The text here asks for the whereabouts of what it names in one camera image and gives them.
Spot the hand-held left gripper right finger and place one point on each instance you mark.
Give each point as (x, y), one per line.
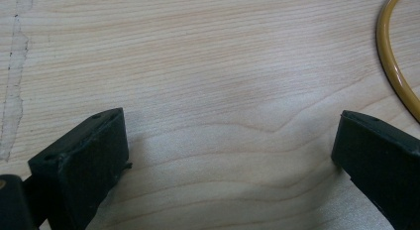
(379, 157)

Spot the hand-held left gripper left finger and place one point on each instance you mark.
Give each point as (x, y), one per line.
(84, 164)

